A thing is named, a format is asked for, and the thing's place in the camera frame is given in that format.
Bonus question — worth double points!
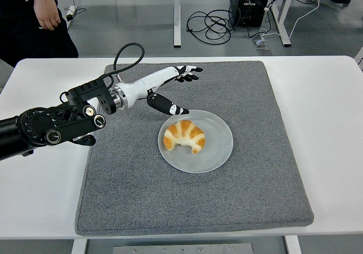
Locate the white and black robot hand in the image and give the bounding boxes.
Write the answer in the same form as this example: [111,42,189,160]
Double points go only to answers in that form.
[120,65,204,116]

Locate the person's hand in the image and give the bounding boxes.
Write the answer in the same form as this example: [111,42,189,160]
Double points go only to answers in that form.
[33,0,62,31]

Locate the golden croissant bread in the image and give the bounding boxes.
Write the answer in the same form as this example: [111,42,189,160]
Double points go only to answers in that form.
[163,120,206,154]

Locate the pale blue round plate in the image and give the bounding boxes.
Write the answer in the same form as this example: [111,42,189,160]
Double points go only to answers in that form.
[157,109,234,174]

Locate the grey metal plate with screws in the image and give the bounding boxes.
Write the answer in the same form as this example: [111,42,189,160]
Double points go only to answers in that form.
[112,242,255,254]

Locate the white power strip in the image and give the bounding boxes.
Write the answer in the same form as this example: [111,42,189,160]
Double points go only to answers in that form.
[65,5,78,22]

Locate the person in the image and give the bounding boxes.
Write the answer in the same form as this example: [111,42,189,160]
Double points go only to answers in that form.
[0,0,79,67]

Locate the straight white desk leg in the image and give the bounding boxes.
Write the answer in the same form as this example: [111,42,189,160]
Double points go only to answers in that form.
[172,0,182,49]

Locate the metal floor socket box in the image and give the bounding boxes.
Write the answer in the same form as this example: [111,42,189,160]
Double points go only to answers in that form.
[252,37,272,50]

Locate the grey fabric mat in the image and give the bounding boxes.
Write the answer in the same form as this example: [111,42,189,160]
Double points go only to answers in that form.
[74,60,315,236]

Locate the black computer tower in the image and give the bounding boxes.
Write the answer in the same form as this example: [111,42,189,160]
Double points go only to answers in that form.
[229,0,273,28]

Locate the slanted white desk leg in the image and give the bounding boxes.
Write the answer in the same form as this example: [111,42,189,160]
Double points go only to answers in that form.
[269,0,294,48]

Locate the white table leg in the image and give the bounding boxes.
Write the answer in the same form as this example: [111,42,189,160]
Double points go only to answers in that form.
[285,235,302,254]
[70,239,87,254]

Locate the white fabric with black seams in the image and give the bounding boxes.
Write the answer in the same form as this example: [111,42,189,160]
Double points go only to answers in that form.
[353,43,363,73]

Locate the black cable bundle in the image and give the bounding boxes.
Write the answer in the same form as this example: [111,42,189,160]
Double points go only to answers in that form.
[186,6,242,44]

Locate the white cable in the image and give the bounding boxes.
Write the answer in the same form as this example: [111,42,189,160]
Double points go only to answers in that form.
[259,0,327,39]

